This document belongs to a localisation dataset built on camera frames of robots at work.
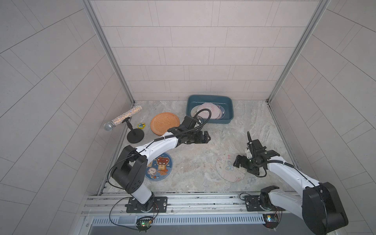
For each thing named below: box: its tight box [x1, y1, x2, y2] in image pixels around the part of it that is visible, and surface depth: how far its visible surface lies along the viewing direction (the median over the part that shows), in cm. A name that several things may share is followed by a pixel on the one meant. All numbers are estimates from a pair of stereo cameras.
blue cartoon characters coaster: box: [145, 152, 173, 182], surface depth 84 cm
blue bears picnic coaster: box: [217, 104, 226, 119], surface depth 112 cm
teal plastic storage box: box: [186, 94, 235, 124], surface depth 113 cm
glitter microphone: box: [103, 105, 143, 132], surface depth 79 cm
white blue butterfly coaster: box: [215, 153, 247, 183], surface depth 84 cm
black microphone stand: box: [121, 117, 145, 144], surface depth 96 cm
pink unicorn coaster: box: [196, 102, 222, 119], surface depth 111 cm
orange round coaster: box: [150, 112, 181, 136], surface depth 107 cm
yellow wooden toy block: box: [137, 122, 146, 130], surface depth 101 cm
